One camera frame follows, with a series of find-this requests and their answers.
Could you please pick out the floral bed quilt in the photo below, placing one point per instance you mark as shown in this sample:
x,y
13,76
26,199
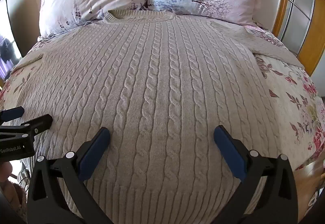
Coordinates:
x,y
292,102

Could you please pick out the person's left hand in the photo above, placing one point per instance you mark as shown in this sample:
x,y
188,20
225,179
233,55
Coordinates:
x,y
6,171

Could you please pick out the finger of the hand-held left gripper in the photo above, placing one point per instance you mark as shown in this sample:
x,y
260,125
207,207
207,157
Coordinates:
x,y
11,113
30,123

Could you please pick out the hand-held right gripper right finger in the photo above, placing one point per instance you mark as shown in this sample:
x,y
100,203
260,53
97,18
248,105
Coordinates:
x,y
228,155

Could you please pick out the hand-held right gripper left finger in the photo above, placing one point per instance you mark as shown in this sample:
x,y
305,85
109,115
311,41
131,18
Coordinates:
x,y
94,155

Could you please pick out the flat screen television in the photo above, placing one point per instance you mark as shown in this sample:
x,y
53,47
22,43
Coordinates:
x,y
9,59

